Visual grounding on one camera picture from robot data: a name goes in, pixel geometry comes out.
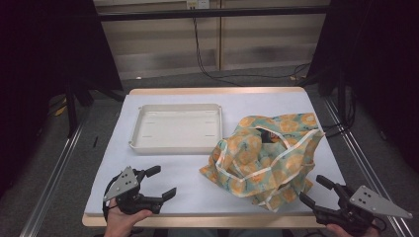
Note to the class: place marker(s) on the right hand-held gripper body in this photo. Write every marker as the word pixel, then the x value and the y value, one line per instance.
pixel 372 202

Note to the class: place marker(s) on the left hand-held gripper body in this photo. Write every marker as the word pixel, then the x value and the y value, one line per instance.
pixel 122 184

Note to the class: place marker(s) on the white plastic tray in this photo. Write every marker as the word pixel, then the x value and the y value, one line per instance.
pixel 178 128

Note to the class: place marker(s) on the orange print cloth bag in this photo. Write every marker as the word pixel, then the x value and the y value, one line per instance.
pixel 257 164

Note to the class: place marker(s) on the person's left hand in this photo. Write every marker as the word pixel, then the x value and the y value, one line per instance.
pixel 120 223

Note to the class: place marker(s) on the person's right hand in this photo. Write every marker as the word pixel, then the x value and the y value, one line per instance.
pixel 342 233

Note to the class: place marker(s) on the person's grey trousers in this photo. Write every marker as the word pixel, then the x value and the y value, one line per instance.
pixel 210 233

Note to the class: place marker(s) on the black metal stand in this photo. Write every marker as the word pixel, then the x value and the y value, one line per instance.
pixel 71 112

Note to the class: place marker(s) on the black curtain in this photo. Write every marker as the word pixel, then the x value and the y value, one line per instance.
pixel 378 49
pixel 49 49

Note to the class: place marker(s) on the black crossbar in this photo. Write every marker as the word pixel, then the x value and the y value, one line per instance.
pixel 204 13

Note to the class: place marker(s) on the aluminium floor rail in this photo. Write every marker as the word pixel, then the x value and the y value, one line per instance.
pixel 49 184
pixel 362 158

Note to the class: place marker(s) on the white wall socket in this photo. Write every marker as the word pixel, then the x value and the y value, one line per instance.
pixel 197 4

